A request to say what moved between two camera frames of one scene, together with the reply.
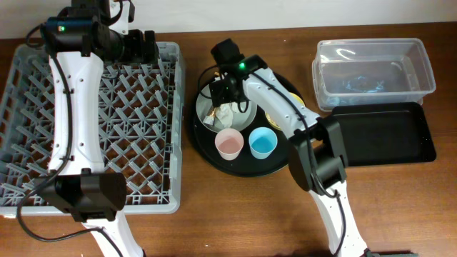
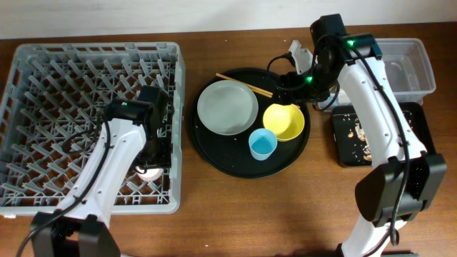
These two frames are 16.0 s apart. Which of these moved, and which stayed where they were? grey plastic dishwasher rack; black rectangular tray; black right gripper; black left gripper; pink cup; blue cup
Moved: black left gripper; pink cup; black right gripper
Stayed: black rectangular tray; grey plastic dishwasher rack; blue cup
